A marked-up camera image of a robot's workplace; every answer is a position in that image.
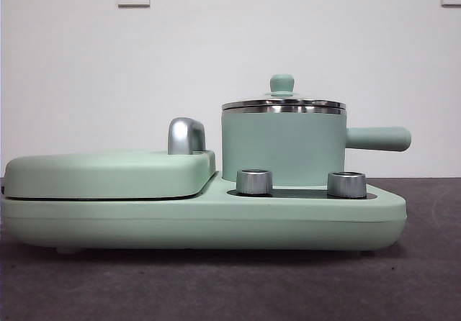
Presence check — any black control panel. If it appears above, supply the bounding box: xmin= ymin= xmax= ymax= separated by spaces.
xmin=227 ymin=187 xmax=368 ymax=198

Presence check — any silver control knob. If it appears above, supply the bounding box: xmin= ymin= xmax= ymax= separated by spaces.
xmin=236 ymin=168 xmax=274 ymax=195
xmin=326 ymin=171 xmax=367 ymax=197

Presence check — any green breakfast machine base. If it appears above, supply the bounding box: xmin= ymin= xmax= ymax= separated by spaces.
xmin=0 ymin=184 xmax=408 ymax=256

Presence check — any green pot with handle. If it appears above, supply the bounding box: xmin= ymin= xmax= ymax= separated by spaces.
xmin=220 ymin=105 xmax=413 ymax=189

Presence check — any silver griddle lid handle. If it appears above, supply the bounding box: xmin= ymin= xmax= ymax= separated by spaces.
xmin=166 ymin=117 xmax=207 ymax=155

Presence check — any glass pot lid green knob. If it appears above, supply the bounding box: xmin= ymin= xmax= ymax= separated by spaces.
xmin=221 ymin=74 xmax=346 ymax=109

